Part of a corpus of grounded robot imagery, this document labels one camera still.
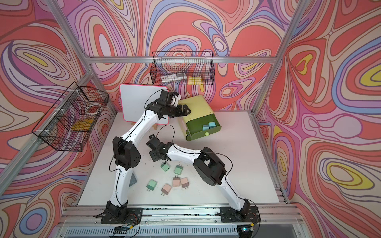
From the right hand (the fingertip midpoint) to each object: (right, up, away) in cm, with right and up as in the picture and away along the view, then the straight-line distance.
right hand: (159, 155), depth 93 cm
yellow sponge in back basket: (+23, +47, -2) cm, 53 cm away
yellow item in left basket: (-33, +19, -21) cm, 44 cm away
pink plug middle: (+12, -13, -9) cm, 20 cm away
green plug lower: (-2, -14, -11) cm, 18 cm away
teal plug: (+29, +18, -4) cm, 35 cm away
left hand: (+18, +28, -3) cm, 33 cm away
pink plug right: (+17, -13, -11) cm, 24 cm away
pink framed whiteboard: (-20, +38, +11) cm, 44 cm away
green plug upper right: (+13, -8, -5) cm, 16 cm away
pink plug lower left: (+7, -16, -13) cm, 21 cm away
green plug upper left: (+5, -6, -5) cm, 9 cm away
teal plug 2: (+34, +20, -2) cm, 39 cm away
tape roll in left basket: (-38, +29, -6) cm, 48 cm away
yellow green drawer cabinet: (+26, +31, 0) cm, 40 cm away
